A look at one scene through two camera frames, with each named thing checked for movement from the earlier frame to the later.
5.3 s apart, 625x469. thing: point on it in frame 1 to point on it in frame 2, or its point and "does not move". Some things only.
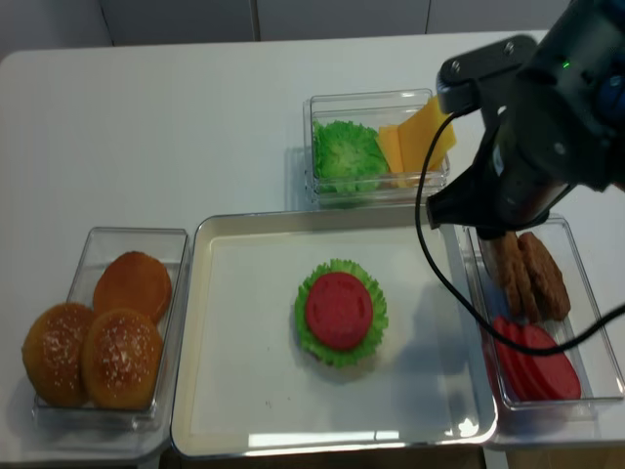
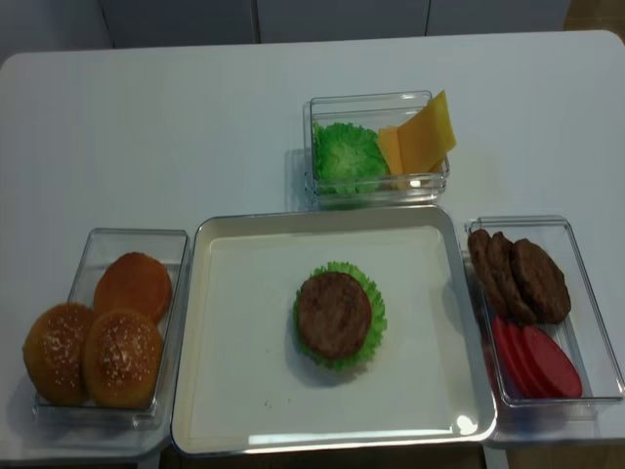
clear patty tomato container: x=531 y=282 does not move
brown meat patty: x=510 y=272 to x=481 y=257
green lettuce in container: x=347 y=156 does not move
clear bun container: x=92 y=246 does not move
